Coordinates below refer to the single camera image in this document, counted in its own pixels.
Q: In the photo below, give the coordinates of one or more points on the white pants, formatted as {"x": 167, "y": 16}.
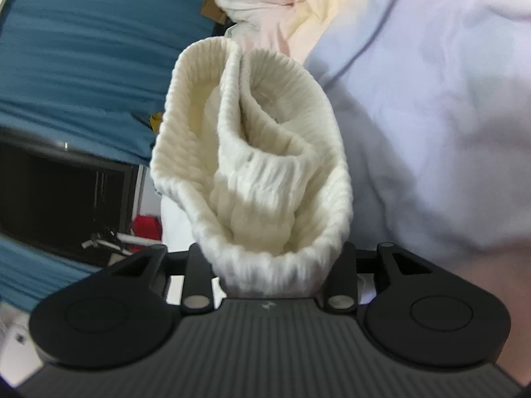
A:
{"x": 257, "y": 182}

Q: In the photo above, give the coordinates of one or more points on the pastel crumpled quilt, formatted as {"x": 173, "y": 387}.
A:
{"x": 282, "y": 4}

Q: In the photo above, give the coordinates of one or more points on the mustard garment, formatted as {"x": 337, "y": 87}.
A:
{"x": 156, "y": 123}

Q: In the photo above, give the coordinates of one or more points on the pastel bed sheet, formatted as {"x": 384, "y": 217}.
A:
{"x": 435, "y": 112}

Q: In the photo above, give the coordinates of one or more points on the red garment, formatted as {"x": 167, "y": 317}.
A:
{"x": 147, "y": 227}

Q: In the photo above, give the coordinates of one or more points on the dark window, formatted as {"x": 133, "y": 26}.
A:
{"x": 49, "y": 199}

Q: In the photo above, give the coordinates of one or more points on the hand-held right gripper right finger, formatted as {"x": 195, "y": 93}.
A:
{"x": 342, "y": 273}

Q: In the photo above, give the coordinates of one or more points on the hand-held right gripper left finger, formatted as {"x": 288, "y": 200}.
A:
{"x": 199, "y": 269}

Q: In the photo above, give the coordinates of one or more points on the blue curtain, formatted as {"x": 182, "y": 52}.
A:
{"x": 25, "y": 265}
{"x": 83, "y": 49}

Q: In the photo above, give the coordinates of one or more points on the brown paper bag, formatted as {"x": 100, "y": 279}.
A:
{"x": 211, "y": 8}

